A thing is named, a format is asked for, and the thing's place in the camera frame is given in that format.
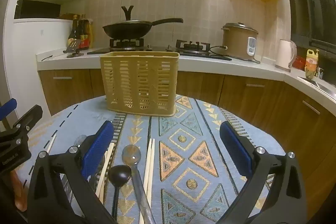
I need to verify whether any yellow oil bottle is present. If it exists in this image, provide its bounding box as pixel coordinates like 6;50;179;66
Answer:
304;49;320;79

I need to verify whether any black spoon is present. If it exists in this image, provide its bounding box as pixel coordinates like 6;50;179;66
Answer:
109;165;132;218

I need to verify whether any steel sink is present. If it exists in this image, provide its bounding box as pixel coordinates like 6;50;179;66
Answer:
298;76;336;98

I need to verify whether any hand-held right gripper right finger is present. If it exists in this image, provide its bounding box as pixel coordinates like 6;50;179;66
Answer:
218;121;307;224

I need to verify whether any black gas stove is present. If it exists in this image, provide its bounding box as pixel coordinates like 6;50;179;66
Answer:
87;39;233;61

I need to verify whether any yellow sauce bottle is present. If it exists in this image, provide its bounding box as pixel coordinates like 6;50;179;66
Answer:
88;20;94;47

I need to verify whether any black wok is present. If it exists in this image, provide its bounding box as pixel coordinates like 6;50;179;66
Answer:
102;18;184;38

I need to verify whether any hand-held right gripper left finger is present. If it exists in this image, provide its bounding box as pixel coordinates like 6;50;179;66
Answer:
28;120;117;224

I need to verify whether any dark window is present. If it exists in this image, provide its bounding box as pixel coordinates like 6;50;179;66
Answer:
282;0;336;48

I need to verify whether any brown rice cooker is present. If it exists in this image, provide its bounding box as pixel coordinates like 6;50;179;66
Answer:
221;22;259;61

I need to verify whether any red container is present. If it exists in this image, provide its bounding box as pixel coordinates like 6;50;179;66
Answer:
293;56;306;69

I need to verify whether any beige slotted utensil holder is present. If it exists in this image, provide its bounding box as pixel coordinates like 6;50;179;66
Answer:
100;51;180;117

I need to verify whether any black wok lid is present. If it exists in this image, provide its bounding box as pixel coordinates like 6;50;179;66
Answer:
112;6;153;24

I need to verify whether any dark red-label sauce bottle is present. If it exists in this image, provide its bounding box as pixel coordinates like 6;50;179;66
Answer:
78;14;90;50

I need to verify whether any blue patterned tablecloth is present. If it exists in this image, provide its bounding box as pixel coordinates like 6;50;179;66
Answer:
16;94;289;224

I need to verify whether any person's left hand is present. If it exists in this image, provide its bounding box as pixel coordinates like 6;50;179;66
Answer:
10;169;28;212

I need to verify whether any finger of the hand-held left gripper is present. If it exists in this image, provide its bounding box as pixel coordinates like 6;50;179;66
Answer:
0;105;44;147
0;98;17;121

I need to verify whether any white kitchen countertop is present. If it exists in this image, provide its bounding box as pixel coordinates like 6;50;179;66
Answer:
37;47;336;101

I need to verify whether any long metal spoon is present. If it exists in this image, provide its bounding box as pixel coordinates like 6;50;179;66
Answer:
121;145;157;224

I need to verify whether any metal kitchen tool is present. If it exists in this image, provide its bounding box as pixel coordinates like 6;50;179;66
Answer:
63;40;84;58

